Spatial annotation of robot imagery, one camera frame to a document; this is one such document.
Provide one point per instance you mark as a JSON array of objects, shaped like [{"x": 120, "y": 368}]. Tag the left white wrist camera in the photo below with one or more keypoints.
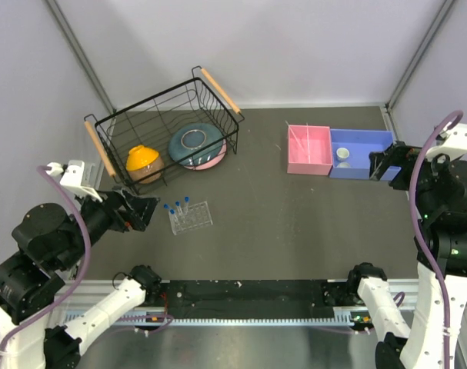
[{"x": 78, "y": 177}]

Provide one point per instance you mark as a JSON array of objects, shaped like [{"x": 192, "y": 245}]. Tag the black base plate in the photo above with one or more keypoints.
[{"x": 252, "y": 298}]

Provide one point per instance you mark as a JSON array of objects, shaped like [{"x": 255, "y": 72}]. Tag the small white cup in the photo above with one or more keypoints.
[{"x": 342, "y": 154}]

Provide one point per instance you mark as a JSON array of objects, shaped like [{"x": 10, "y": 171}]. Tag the clear test tube rack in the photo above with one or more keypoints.
[{"x": 198, "y": 216}]

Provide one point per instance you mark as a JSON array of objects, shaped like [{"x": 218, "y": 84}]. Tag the pink plastic bin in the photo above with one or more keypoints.
[{"x": 297, "y": 160}]

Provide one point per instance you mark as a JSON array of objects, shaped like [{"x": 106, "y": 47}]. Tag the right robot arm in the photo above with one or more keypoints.
[{"x": 437, "y": 188}]

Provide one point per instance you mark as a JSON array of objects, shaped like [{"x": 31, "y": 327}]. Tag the clear pipette long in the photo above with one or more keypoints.
[{"x": 307, "y": 142}]

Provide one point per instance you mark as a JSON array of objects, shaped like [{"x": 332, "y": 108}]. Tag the pink ceramic plate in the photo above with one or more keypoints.
[{"x": 212, "y": 162}]

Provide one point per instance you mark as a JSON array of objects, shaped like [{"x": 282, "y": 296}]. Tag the yellow and brown bowl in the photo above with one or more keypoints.
[{"x": 144, "y": 164}]

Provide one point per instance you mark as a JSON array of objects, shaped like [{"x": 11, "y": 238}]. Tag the white round lid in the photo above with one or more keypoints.
[{"x": 343, "y": 165}]

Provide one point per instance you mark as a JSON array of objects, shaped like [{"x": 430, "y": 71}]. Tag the blue plastic bin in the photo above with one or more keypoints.
[{"x": 360, "y": 143}]

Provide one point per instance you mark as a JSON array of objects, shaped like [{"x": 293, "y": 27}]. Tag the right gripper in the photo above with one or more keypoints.
[{"x": 402, "y": 154}]

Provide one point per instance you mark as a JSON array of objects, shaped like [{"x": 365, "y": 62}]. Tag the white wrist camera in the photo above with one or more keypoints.
[
  {"x": 450, "y": 143},
  {"x": 78, "y": 177}
]

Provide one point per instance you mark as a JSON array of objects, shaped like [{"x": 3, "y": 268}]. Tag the blue ceramic plate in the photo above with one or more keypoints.
[{"x": 195, "y": 144}]

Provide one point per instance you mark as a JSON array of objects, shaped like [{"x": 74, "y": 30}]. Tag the black wire dish basket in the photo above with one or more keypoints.
[{"x": 154, "y": 120}]

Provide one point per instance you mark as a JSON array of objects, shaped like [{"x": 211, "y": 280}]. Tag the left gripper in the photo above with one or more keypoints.
[{"x": 136, "y": 215}]

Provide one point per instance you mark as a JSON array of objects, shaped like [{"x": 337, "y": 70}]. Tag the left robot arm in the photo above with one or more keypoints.
[{"x": 50, "y": 241}]

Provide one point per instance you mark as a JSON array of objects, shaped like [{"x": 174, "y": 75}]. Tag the grey slotted cable duct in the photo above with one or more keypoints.
[{"x": 340, "y": 319}]

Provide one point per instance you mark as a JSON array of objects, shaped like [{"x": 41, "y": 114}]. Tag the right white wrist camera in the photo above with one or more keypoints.
[{"x": 450, "y": 143}]

